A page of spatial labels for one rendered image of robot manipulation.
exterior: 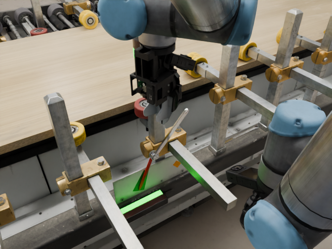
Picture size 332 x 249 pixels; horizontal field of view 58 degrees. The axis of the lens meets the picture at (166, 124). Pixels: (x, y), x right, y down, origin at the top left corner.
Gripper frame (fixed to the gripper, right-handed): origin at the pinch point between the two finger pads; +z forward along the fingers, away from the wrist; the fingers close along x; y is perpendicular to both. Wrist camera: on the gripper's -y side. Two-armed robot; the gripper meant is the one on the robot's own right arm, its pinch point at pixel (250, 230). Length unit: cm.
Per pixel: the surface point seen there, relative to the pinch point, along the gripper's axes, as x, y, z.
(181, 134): 3.2, -32.7, -4.3
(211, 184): -0.9, -13.5, -3.4
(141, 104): -1.4, -48.6, -7.8
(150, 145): -6.9, -33.8, -4.0
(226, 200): -1.0, -7.8, -3.4
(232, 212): 50, -45, 83
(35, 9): -10, -142, -15
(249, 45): 49, -53, -14
